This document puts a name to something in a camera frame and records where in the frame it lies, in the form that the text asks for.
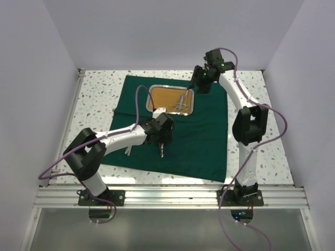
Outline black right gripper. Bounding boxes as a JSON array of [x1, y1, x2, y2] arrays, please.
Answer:
[[187, 65, 216, 94]]

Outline steel surgical scissors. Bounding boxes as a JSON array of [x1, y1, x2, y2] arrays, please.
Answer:
[[169, 94, 184, 112]]

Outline steel hemostat clamp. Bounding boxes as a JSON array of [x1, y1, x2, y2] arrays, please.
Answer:
[[179, 90, 189, 112]]

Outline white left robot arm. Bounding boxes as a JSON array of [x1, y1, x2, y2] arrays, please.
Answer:
[[63, 110, 174, 206]]

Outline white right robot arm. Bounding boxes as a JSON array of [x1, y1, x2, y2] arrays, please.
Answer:
[[189, 49, 269, 205]]

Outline steel instrument tray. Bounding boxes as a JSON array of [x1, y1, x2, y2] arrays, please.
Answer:
[[144, 84, 196, 116]]

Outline yellow tray liner mat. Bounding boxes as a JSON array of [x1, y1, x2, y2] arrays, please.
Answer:
[[148, 87, 193, 112]]

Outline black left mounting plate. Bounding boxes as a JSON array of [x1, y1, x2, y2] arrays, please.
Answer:
[[76, 189, 126, 207]]

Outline black mounting plate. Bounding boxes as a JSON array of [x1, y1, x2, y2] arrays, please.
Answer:
[[216, 190, 264, 207], [76, 189, 126, 207]]

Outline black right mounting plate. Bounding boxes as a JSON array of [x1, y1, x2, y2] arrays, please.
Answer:
[[216, 190, 264, 207]]

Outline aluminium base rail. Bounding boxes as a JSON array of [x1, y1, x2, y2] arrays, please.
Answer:
[[33, 185, 309, 209]]

